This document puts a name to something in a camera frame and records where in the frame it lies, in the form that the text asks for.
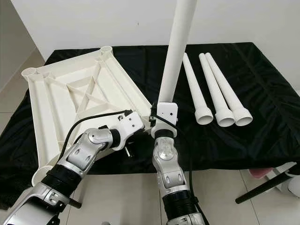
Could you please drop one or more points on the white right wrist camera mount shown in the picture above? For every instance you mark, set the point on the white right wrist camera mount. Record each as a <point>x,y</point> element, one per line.
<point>167,112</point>

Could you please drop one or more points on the white plastic table top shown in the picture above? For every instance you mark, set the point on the white plastic table top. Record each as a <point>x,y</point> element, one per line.
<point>56,101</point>

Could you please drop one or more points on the white plastic floor object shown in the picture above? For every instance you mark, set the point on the white plastic floor object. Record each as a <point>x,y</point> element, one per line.
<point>290,185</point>

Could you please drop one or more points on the white plastic table leg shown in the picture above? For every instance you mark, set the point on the white plastic table leg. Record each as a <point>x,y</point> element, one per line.
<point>196,91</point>
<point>214,89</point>
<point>176,51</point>
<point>228,86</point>

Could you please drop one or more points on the pink stool seat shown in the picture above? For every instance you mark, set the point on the pink stool seat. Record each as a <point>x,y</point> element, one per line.
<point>258,173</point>

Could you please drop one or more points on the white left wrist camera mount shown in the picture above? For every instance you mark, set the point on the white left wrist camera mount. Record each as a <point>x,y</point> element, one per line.
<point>130,125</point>

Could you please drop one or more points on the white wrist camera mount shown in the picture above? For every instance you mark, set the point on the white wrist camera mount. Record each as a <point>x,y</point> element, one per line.
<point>167,112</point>
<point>130,125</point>

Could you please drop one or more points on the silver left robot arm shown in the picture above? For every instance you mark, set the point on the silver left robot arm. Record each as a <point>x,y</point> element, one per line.
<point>89,147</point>

